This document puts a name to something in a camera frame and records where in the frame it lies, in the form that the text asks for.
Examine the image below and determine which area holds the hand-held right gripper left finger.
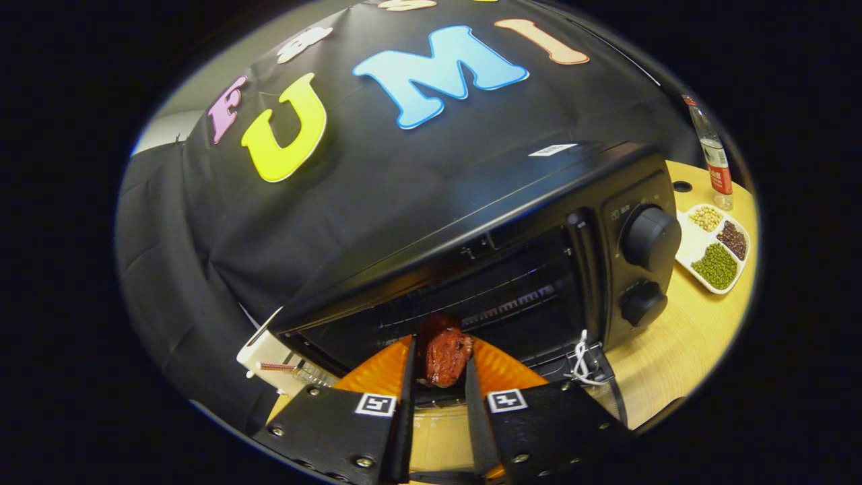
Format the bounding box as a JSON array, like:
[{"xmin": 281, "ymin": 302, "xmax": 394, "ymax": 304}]
[{"xmin": 252, "ymin": 334, "xmax": 418, "ymax": 485}]

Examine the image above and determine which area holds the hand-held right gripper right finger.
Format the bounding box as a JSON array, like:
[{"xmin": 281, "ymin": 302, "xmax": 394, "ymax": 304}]
[{"xmin": 463, "ymin": 337, "xmax": 634, "ymax": 485}]

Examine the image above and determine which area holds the red braised meat piece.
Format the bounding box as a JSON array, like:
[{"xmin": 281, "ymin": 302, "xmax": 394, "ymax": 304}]
[{"xmin": 415, "ymin": 313, "xmax": 475, "ymax": 389}]

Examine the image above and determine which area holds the black electric oven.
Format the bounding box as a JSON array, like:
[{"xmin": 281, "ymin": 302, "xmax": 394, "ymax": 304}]
[{"xmin": 273, "ymin": 141, "xmax": 683, "ymax": 429}]

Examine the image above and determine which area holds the white toaster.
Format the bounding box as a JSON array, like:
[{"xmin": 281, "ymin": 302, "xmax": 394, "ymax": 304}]
[{"xmin": 236, "ymin": 329, "xmax": 317, "ymax": 398}]

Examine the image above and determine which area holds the white divided plate of beans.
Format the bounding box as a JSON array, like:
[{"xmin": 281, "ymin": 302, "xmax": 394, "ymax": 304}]
[{"xmin": 675, "ymin": 203, "xmax": 750, "ymax": 296}]

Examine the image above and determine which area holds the black backdrop cloth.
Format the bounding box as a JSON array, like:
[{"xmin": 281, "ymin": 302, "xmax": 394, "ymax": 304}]
[{"xmin": 114, "ymin": 0, "xmax": 704, "ymax": 435}]

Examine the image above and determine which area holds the clear bottle with red label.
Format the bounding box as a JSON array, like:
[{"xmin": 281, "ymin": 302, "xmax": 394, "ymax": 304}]
[{"xmin": 682, "ymin": 94, "xmax": 735, "ymax": 212}]

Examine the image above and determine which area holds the white cable tie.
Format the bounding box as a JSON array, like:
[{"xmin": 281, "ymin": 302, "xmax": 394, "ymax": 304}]
[{"xmin": 570, "ymin": 329, "xmax": 605, "ymax": 387}]

